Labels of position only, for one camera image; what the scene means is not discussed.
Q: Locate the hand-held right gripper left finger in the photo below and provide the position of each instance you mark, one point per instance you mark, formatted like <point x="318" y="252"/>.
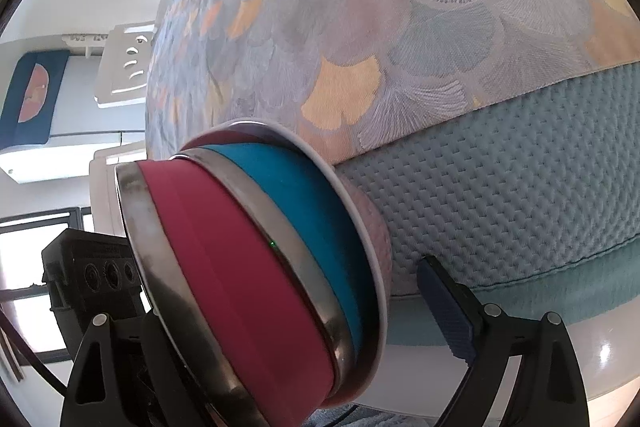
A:
<point x="112" y="357"/>

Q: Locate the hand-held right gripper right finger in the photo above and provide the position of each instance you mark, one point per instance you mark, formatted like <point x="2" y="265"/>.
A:
<point x="445" y="307"/>

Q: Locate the pink cartoon bowl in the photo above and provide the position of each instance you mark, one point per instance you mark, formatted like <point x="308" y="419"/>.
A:
<point x="372" y="232"/>

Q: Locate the red steel bowl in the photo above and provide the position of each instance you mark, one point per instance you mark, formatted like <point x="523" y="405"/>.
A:
<point x="240" y="297"/>

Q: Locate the blue steel bowl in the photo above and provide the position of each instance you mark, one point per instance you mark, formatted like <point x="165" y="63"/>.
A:
<point x="310" y="217"/>

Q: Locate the dark framed window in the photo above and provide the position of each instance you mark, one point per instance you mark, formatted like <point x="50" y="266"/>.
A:
<point x="30" y="257"/>

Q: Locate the blue quilted mat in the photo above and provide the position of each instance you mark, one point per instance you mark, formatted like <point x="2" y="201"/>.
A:
<point x="500" y="187"/>

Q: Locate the blue and pink wall art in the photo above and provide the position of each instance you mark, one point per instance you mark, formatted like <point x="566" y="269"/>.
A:
<point x="50" y="72"/>

